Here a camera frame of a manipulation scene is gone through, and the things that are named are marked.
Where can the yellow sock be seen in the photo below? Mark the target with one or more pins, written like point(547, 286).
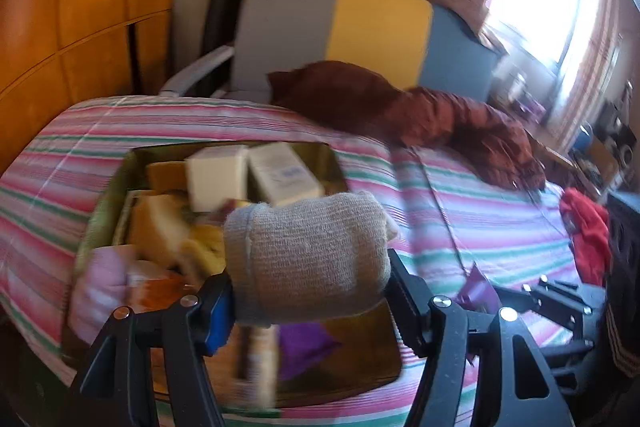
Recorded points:
point(202, 246)

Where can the large yellow sponge block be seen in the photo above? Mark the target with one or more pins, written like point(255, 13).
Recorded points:
point(157, 228)

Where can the grey yellow blue headboard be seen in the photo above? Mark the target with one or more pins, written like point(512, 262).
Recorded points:
point(408, 42)

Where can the dark red jacket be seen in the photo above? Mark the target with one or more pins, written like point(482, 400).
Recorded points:
point(349, 98)

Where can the wooden desk with clutter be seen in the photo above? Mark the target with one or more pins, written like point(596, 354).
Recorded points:
point(594, 164)

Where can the clear cracker pack green ends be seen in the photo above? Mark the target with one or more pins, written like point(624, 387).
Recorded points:
point(257, 378)

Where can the white cardboard box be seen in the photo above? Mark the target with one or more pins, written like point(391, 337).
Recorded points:
point(216, 174)

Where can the gold metal tray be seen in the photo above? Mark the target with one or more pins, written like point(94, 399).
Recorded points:
point(367, 359)

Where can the red cloth garment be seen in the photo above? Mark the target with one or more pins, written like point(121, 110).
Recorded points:
point(589, 234)

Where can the beige sock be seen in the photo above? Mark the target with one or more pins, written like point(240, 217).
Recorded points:
point(312, 260)

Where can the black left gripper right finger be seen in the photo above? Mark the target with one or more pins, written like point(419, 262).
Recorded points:
point(410, 302)

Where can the orange wooden wardrobe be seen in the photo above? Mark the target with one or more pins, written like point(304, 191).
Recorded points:
point(56, 53)

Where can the white box blue print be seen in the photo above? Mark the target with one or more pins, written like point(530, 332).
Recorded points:
point(281, 176)

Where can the purple ribbon bow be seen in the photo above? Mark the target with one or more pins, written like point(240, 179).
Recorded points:
point(477, 293)

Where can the striped bed sheet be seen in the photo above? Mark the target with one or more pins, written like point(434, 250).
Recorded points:
point(449, 220)

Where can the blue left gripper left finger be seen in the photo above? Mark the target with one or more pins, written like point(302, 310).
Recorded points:
point(214, 317)

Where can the pink sock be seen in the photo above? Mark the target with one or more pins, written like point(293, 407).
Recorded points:
point(100, 290)

